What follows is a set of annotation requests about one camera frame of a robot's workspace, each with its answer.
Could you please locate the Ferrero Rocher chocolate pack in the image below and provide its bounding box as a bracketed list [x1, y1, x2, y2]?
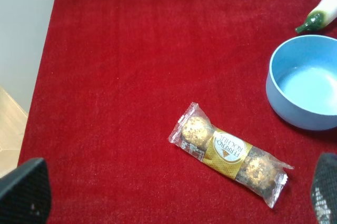
[168, 103, 293, 208]

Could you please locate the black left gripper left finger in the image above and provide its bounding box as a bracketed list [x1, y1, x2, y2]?
[1, 158, 52, 223]

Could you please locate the red velvet table cloth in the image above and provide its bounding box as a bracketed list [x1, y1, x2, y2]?
[19, 0, 336, 223]

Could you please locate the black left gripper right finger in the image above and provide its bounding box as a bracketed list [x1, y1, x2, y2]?
[311, 152, 336, 223]

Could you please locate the purple toy eggplant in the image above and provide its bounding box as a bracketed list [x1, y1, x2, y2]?
[295, 0, 336, 34]

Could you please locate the light blue bowl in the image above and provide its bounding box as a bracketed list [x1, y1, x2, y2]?
[265, 35, 336, 131]

